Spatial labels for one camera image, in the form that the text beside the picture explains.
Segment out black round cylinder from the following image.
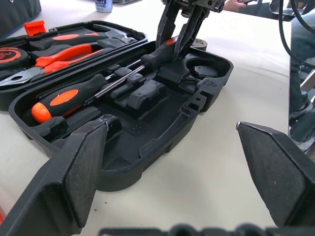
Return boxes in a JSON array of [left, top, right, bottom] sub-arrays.
[[190, 38, 209, 52]]

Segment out orange handled pliers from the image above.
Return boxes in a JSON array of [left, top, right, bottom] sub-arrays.
[[0, 43, 107, 87]]

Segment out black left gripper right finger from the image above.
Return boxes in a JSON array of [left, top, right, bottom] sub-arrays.
[[235, 120, 315, 229]]

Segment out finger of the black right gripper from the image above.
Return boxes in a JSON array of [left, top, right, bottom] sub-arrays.
[[173, 6, 211, 62], [156, 2, 182, 49]]

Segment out black orange screwdriver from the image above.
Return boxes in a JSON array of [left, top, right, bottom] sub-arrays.
[[85, 36, 179, 106], [31, 59, 143, 124]]

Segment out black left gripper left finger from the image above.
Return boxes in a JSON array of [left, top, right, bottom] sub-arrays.
[[0, 121, 109, 236]]

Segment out black plastic tool case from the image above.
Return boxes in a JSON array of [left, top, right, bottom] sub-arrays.
[[0, 20, 234, 193]]

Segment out black orange tape measure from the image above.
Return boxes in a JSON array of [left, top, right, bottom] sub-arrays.
[[0, 47, 31, 71]]

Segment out white blue drink can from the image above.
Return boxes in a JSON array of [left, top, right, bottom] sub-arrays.
[[95, 0, 113, 13]]

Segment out black fabric bag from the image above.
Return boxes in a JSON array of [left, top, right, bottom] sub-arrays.
[[0, 0, 42, 40]]

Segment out person in blue jeans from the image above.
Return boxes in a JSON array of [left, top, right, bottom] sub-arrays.
[[287, 11, 315, 151]]

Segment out orange case latch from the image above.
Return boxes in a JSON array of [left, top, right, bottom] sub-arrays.
[[24, 20, 48, 36]]

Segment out black chair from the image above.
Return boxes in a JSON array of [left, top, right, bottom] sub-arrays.
[[269, 0, 300, 22]]

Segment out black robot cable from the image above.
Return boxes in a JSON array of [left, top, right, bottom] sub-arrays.
[[289, 0, 315, 31], [278, 0, 315, 69]]

